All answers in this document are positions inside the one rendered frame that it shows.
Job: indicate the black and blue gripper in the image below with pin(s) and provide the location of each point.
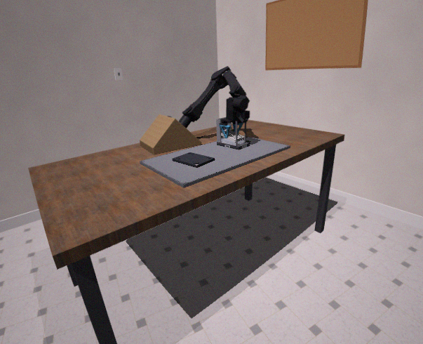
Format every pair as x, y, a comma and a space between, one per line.
224, 123

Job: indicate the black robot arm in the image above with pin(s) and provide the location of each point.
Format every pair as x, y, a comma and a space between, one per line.
238, 101

